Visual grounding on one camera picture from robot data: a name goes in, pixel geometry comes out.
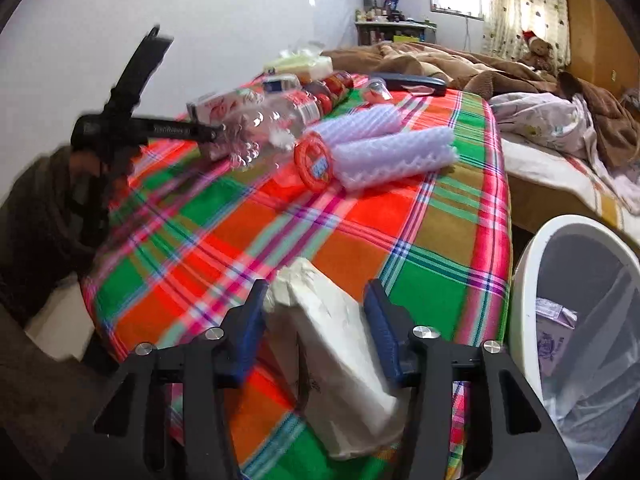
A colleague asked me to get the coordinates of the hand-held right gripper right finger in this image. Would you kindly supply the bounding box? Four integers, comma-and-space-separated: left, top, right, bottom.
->
363, 279, 579, 480

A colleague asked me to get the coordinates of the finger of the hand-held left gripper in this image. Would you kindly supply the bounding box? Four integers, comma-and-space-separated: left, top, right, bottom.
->
131, 117, 229, 145

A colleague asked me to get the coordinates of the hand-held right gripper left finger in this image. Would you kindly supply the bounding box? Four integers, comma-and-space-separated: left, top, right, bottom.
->
65, 279, 271, 480

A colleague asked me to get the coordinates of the white paper bag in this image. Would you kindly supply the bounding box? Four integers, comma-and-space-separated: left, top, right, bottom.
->
262, 256, 412, 461

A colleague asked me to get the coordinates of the clear plastic bottle red label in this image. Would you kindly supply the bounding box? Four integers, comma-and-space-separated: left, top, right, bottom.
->
219, 91, 327, 174

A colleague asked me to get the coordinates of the white trash bin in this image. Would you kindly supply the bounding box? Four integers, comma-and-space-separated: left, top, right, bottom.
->
507, 214, 640, 480

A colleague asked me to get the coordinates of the lavender foam net sleeve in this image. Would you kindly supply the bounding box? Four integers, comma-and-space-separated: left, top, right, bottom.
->
330, 127, 459, 192
312, 107, 404, 152

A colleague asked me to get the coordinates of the person's left forearm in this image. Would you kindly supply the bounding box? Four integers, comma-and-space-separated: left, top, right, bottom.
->
0, 144, 113, 326

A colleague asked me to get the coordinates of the pink and white carton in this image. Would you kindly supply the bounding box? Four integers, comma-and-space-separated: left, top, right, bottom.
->
186, 87, 265, 161

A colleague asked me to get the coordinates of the plaid cloth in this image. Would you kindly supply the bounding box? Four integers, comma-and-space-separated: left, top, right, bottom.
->
80, 72, 516, 480

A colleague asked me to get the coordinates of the pale green tissue pack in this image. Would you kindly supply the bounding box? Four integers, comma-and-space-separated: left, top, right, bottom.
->
262, 47, 334, 79

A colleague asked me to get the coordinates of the red round lid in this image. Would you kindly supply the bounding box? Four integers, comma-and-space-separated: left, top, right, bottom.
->
293, 130, 337, 194

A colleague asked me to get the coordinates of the small bottle red label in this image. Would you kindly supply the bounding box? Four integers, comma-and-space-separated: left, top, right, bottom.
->
301, 71, 357, 112

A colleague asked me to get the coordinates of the purple printed carton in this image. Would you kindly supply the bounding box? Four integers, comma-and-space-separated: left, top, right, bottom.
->
535, 297, 579, 379

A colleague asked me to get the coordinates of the clear plastic cup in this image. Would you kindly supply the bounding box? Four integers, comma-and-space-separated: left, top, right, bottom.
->
362, 79, 394, 106

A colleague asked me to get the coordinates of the wooden bed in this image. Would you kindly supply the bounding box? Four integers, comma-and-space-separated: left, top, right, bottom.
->
320, 42, 640, 256

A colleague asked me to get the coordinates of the cluttered shelf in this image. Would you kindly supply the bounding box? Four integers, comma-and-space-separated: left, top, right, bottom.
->
354, 0, 442, 47

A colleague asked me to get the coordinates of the floral duvet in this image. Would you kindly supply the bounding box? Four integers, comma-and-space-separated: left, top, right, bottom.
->
490, 92, 640, 201

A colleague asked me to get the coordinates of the brown blanket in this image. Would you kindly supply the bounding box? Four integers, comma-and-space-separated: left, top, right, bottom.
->
320, 42, 640, 183

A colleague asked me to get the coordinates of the brown teddy bear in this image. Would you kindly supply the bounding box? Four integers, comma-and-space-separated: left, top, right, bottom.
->
520, 30, 557, 72

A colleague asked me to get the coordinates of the patterned curtain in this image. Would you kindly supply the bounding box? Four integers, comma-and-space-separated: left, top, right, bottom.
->
481, 0, 572, 68

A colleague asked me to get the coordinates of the wooden wardrobe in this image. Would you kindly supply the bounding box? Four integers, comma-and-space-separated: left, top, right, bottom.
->
556, 0, 640, 92

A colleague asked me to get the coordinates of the dark blue handle tool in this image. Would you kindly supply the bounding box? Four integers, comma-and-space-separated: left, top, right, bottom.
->
372, 72, 449, 97

